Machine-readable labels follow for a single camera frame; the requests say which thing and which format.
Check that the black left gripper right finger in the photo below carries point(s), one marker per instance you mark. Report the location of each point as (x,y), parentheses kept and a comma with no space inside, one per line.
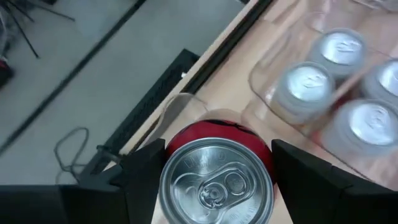
(317,199)

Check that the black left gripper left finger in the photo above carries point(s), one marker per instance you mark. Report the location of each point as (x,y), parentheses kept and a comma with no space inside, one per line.
(136,193)

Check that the red Coke can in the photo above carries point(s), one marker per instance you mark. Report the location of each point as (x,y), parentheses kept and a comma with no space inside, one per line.
(214,186)

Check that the clear plastic bin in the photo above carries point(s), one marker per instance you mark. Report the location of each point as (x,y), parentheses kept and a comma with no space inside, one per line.
(180,109)
(267,62)

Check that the black tripod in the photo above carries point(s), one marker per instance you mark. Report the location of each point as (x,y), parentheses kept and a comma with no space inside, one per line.
(22,31)

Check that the black perforated frame beam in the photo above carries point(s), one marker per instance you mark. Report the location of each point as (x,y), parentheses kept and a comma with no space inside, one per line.
(163,84)

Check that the black table edge rail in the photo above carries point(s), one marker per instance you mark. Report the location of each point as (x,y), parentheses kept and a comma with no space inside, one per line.
(229,46)

